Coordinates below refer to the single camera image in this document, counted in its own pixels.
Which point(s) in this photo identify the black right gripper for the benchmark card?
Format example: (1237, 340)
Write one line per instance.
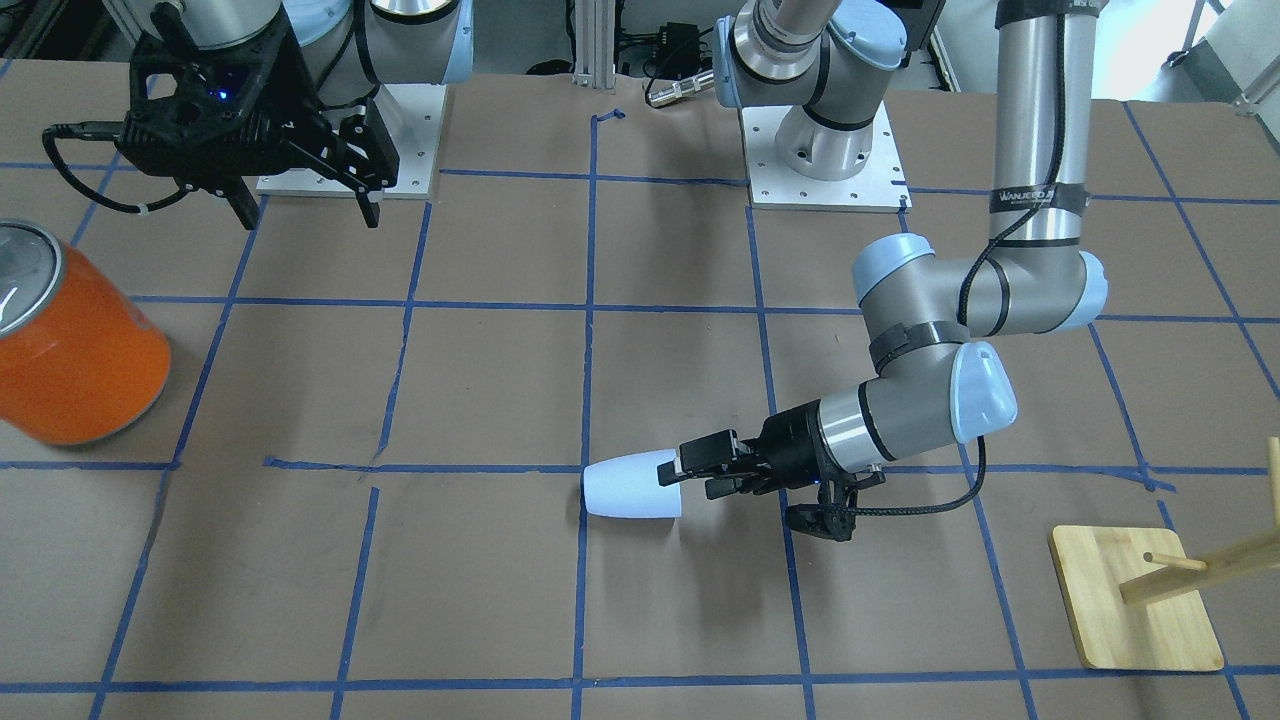
(296, 88)

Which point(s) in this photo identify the orange can with silver lid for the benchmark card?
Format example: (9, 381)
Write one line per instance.
(79, 361)

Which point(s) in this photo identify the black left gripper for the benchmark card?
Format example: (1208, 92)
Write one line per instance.
(793, 437)

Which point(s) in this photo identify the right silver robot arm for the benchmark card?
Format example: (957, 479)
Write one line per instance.
(357, 51)

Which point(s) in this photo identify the wooden cup tree stand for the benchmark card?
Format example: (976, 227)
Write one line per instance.
(1132, 597)

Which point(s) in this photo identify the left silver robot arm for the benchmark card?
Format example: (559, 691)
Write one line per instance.
(928, 319)

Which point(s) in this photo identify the light blue paper cup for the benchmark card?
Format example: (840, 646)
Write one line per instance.
(628, 487)

